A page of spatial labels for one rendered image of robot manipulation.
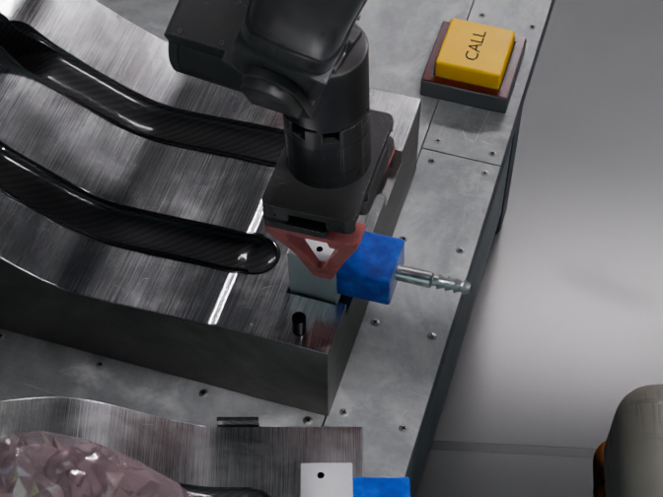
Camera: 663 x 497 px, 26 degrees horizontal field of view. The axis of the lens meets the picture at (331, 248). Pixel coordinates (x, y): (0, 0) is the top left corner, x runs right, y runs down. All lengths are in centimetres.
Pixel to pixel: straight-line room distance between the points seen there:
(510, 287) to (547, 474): 32
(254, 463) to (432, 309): 23
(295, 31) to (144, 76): 46
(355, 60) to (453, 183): 38
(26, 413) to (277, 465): 18
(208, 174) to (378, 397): 22
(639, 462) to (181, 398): 75
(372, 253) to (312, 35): 31
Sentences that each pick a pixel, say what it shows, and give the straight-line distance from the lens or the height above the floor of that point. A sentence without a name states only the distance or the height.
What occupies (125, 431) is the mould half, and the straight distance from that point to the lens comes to 102.
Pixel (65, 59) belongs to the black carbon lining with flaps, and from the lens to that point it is 120.
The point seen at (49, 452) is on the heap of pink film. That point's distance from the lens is 98.
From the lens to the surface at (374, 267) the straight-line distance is 104.
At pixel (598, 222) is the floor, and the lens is 227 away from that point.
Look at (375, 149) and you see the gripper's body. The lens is 98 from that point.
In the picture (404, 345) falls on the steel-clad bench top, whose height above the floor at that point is 80.
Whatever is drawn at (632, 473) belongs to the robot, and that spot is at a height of 26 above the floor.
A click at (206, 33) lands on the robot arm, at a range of 90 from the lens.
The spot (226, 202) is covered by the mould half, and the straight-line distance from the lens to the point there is 112.
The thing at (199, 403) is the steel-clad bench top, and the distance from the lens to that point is 112.
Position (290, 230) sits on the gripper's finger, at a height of 99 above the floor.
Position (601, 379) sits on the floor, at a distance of 210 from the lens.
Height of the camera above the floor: 176
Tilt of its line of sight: 53 degrees down
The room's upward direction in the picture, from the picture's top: straight up
